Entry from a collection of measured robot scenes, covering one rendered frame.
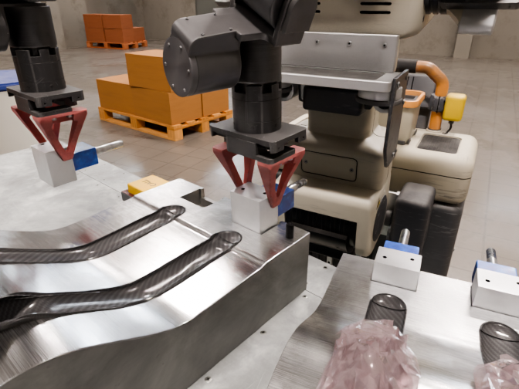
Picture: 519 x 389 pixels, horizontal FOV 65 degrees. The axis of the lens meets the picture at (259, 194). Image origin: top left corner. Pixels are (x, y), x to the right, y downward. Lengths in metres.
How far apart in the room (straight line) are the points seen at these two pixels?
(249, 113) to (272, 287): 0.20
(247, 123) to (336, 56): 0.35
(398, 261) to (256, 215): 0.18
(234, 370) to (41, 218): 0.49
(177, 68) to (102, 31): 11.27
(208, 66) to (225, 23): 0.04
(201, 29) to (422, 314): 0.36
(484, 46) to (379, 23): 9.60
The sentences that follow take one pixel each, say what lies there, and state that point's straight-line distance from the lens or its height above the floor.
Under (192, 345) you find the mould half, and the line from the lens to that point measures 0.43.
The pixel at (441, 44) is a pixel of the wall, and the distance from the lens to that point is 10.40.
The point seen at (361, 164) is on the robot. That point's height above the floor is 0.86.
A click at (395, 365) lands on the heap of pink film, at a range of 0.34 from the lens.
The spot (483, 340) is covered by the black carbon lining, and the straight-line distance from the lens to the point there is 0.48.
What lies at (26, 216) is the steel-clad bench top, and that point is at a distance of 0.84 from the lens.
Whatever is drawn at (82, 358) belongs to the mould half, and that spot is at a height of 0.92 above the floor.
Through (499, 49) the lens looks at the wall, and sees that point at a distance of 10.36.
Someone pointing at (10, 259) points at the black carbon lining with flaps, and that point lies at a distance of 0.49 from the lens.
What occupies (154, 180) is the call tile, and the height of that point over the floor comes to 0.84.
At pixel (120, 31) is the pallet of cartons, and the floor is 0.43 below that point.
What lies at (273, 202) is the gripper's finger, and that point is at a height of 0.93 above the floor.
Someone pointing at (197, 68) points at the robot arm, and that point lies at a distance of 0.40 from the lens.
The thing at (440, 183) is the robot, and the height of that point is 0.75.
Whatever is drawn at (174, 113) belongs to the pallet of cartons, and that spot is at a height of 0.24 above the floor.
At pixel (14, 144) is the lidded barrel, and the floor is 0.35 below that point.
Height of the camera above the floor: 1.16
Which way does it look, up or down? 26 degrees down
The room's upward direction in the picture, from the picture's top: straight up
